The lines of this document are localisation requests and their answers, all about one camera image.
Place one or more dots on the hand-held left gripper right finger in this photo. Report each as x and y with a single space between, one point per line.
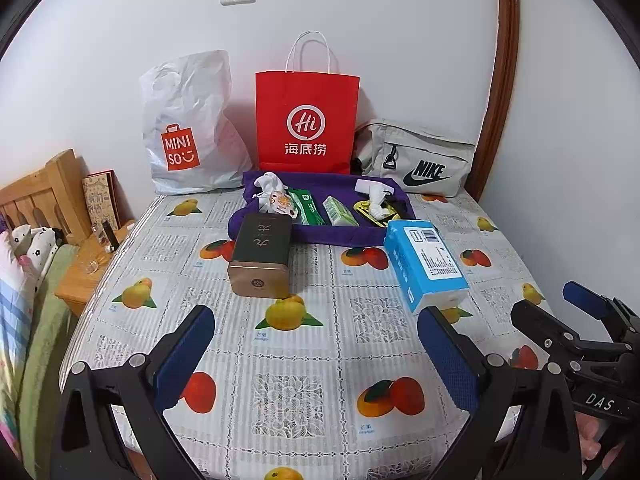
450 360

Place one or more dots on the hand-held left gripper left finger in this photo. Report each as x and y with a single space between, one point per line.
184 350

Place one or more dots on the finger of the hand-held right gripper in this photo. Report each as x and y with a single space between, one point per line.
545 332
590 297

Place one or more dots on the purple fabric tray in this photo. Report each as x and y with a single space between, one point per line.
330 235

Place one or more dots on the small snack packet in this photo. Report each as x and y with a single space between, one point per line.
279 204

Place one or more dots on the white knotted towel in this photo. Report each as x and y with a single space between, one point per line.
381 199

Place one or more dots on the light green tissue pack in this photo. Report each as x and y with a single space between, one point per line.
340 212

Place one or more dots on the green wet wipe packet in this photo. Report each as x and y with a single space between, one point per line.
305 207

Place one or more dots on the person's right hand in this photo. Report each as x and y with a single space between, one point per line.
592 440

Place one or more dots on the blue tissue pack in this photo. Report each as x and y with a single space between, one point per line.
425 260

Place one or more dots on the fruit print tablecloth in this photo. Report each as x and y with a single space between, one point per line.
300 370

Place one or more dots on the wooden nightstand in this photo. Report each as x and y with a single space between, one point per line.
80 285

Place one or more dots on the clear glass cup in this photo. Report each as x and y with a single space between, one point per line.
95 265

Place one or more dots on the dark tea tin box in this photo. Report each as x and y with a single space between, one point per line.
262 250

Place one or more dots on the small dark bottle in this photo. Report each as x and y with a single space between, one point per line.
106 236

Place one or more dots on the green blanket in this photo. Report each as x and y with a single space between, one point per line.
47 325

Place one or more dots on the patterned book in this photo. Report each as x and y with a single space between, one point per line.
101 200

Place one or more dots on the white black spotted plush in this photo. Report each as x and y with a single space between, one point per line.
37 250

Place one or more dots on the grey waist bag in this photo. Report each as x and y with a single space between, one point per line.
425 155

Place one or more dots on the wooden bed headboard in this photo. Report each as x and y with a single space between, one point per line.
45 195

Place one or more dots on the white plastic shopping bag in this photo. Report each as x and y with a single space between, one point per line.
190 105

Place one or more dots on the red paper bag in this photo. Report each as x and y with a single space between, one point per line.
307 125

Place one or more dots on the brown wooden door frame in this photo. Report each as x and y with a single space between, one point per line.
500 85

